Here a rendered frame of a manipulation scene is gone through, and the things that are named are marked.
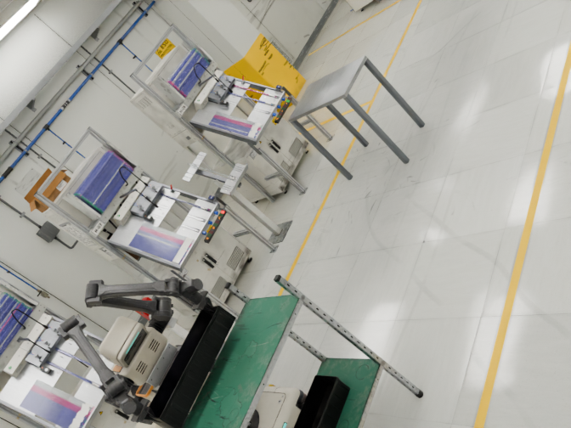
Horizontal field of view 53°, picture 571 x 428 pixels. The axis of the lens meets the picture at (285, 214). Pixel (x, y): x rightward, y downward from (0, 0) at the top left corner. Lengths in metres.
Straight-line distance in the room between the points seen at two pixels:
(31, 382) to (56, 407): 0.29
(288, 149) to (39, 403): 3.33
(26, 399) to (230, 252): 2.08
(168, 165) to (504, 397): 5.19
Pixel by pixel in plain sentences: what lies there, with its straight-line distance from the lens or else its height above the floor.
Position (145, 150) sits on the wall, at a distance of 7.10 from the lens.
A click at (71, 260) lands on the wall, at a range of 6.54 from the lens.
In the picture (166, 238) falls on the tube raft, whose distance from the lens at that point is 4.97.
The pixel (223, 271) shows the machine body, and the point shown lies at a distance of 5.37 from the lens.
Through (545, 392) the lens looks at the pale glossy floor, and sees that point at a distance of 2.90.
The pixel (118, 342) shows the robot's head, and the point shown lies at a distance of 2.98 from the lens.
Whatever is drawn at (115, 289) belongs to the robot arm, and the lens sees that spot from 2.82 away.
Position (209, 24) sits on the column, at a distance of 7.58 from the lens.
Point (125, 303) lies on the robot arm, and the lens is 2.96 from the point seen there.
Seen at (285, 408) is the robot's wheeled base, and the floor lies 0.27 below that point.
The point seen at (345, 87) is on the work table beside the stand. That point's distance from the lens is 4.49.
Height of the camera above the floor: 2.29
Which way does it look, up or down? 24 degrees down
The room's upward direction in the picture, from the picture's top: 48 degrees counter-clockwise
